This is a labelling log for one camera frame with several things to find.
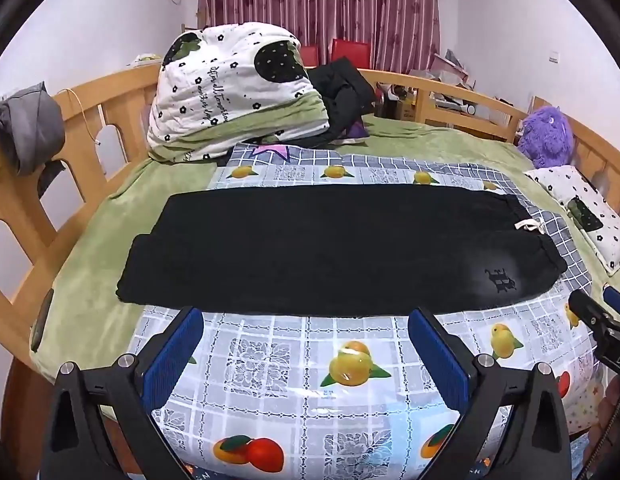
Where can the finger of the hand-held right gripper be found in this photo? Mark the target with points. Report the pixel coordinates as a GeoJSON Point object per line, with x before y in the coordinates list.
{"type": "Point", "coordinates": [617, 301]}
{"type": "Point", "coordinates": [584, 306]}

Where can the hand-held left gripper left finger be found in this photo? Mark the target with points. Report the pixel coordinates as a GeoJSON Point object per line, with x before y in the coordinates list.
{"type": "Point", "coordinates": [175, 355]}

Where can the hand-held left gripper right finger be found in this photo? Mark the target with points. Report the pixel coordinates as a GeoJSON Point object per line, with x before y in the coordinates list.
{"type": "Point", "coordinates": [437, 360]}

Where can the black pants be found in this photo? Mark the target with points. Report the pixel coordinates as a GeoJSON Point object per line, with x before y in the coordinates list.
{"type": "Point", "coordinates": [315, 250]}

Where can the person's right hand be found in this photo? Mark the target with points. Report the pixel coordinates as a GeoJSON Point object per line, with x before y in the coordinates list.
{"type": "Point", "coordinates": [612, 410]}

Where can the fruit-printed plastic sheet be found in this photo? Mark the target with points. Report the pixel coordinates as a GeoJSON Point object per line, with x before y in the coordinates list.
{"type": "Point", "coordinates": [270, 360]}

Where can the white floral pillow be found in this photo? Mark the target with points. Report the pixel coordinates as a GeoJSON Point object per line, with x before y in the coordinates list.
{"type": "Point", "coordinates": [554, 180]}

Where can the green bed blanket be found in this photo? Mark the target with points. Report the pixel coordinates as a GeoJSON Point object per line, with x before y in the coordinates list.
{"type": "Point", "coordinates": [90, 240]}

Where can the purple plush toy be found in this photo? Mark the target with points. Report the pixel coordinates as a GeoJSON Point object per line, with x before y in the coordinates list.
{"type": "Point", "coordinates": [544, 135]}

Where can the purple cloth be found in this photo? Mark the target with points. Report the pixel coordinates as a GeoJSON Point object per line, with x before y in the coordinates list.
{"type": "Point", "coordinates": [357, 131]}

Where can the cardboard box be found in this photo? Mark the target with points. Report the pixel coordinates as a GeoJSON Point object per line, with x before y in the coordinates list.
{"type": "Point", "coordinates": [405, 109]}

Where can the grey garment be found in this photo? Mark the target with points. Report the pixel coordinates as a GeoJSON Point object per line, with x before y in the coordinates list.
{"type": "Point", "coordinates": [35, 125]}

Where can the black jacket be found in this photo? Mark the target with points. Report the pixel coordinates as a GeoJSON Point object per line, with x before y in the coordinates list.
{"type": "Point", "coordinates": [340, 95]}

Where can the folded white floral quilt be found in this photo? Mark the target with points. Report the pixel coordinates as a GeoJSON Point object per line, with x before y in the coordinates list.
{"type": "Point", "coordinates": [230, 75]}

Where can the red chair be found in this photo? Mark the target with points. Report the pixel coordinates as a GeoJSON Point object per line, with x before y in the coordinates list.
{"type": "Point", "coordinates": [351, 52]}
{"type": "Point", "coordinates": [310, 55]}

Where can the maroon striped curtain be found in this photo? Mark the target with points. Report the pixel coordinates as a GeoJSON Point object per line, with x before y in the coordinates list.
{"type": "Point", "coordinates": [340, 0]}

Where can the white wall outlet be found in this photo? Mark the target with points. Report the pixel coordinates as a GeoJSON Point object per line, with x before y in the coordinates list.
{"type": "Point", "coordinates": [554, 57]}

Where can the wooden bed frame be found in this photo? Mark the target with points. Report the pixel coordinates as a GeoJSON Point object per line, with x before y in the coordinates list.
{"type": "Point", "coordinates": [130, 90]}

